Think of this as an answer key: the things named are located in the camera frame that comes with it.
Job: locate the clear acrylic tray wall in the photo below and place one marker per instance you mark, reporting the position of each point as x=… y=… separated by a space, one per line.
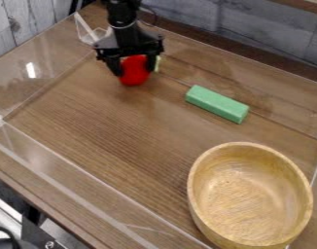
x=100 y=214

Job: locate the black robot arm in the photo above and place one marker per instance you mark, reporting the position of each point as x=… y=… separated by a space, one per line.
x=124 y=14

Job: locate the clear acrylic corner bracket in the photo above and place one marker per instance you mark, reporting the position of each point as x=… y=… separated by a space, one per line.
x=89 y=35

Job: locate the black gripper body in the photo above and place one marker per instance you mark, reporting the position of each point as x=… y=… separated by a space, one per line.
x=127 y=41

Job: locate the black metal stand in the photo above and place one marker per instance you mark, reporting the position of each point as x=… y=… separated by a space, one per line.
x=36 y=238

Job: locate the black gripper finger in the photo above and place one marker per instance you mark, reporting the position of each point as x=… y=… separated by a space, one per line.
x=115 y=65
x=152 y=62

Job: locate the red plush fruit green leaf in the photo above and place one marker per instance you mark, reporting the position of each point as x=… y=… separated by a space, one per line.
x=136 y=70

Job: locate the green foam block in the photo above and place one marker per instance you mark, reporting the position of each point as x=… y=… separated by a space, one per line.
x=217 y=104

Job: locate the wooden bowl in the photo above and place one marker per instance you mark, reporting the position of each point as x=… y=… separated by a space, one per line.
x=250 y=197

